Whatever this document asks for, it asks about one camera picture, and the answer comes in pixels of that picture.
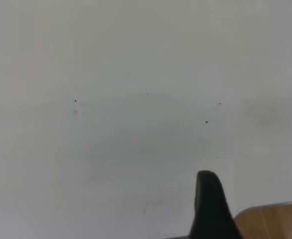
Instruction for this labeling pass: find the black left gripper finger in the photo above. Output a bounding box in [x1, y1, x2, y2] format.
[188, 170, 244, 239]

